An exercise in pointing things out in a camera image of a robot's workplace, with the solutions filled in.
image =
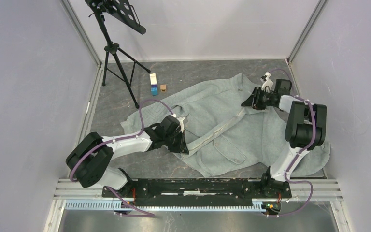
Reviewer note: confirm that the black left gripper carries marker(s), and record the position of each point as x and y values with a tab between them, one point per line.
181	147

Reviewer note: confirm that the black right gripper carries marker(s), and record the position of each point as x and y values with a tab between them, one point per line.
254	101

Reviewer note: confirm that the grey zip-up jacket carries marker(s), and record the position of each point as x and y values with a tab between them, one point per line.
221	135

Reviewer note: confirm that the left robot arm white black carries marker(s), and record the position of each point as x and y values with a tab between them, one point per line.
89	161

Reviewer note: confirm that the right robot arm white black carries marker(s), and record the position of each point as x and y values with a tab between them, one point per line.
305	128

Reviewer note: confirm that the white and blue small box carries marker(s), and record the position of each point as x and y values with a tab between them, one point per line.
153	83

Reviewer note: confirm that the black music stand tripod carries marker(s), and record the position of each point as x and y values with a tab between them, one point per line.
125	12

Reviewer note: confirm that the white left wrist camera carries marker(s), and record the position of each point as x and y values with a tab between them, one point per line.
182	120

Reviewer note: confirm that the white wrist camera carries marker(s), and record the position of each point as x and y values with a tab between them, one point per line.
267	83
182	120

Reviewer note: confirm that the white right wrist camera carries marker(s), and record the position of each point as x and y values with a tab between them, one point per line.
267	83

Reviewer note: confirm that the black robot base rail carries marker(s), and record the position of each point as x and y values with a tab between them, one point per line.
202	192

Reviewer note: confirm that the white slotted cable duct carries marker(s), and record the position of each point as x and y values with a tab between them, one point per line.
117	205

